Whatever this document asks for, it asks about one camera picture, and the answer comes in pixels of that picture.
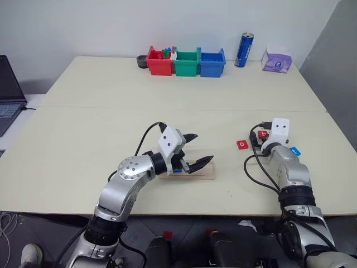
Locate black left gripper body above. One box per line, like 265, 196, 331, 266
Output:
171, 133, 193, 174

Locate wooden letter tray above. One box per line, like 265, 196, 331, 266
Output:
159, 159, 217, 180

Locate green plastic bin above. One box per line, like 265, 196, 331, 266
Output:
172, 47, 202, 77

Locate blue plastic bin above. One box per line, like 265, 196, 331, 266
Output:
199, 48, 226, 78

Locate crumpled white paper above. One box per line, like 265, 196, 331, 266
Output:
239, 219, 257, 232

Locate red plastic bin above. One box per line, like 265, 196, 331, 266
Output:
147, 45, 175, 76

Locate purple tissue box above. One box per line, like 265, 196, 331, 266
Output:
261, 44, 293, 74

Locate black round tape roll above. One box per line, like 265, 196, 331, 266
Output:
136, 54, 149, 69

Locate dark rounded shape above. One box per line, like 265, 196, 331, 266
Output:
208, 233, 252, 268
146, 236, 173, 268

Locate blue drink can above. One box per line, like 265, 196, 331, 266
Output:
234, 32, 254, 68

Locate white shoe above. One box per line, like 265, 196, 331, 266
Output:
21, 243, 43, 268

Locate dark grey laptop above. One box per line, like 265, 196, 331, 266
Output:
0, 55, 28, 137

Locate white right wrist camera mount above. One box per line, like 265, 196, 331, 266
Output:
263, 118, 291, 150

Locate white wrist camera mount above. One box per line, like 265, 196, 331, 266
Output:
263, 118, 291, 150
157, 126, 185, 171

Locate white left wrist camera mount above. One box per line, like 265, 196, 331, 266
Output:
157, 126, 185, 171

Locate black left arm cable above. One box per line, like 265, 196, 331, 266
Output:
133, 121, 167, 157

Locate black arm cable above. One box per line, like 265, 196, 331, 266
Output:
133, 121, 167, 157
243, 121, 282, 196

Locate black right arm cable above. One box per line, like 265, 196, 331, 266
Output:
243, 121, 282, 196

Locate white cable bundle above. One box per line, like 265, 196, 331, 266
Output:
0, 211, 19, 268

